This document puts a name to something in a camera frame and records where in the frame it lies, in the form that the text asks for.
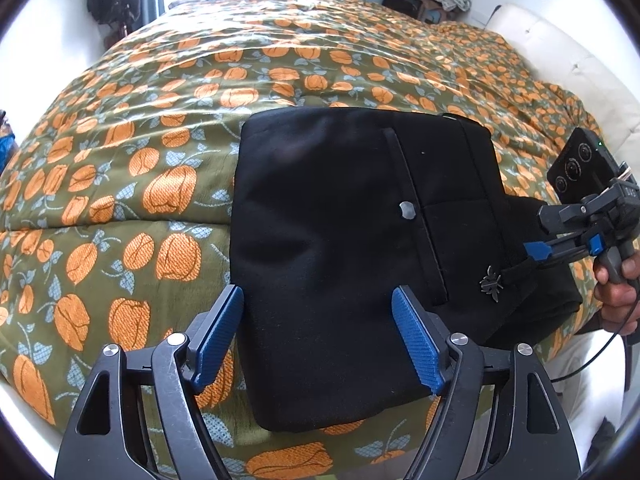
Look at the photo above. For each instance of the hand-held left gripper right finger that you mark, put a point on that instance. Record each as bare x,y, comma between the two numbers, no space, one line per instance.
417,340

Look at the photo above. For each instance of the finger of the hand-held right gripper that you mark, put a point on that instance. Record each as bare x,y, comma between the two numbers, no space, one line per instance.
536,251
552,219

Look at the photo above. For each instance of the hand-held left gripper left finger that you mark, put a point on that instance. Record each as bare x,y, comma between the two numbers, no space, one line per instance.
220,335

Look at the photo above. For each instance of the black pants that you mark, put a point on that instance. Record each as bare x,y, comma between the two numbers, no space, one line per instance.
325,260

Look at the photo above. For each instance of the person's right hand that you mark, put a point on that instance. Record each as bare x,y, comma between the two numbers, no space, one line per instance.
620,302

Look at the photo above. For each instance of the white padded headboard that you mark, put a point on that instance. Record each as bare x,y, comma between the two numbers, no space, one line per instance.
565,55

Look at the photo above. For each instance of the white cloth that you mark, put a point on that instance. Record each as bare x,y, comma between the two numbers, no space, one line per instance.
585,395

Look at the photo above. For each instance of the green orange floral blanket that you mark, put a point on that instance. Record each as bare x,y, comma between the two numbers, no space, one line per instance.
125,185

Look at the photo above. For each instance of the dark chair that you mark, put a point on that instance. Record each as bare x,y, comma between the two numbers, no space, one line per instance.
400,7

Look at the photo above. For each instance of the blue cloth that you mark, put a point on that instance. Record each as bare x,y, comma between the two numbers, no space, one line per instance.
4,140

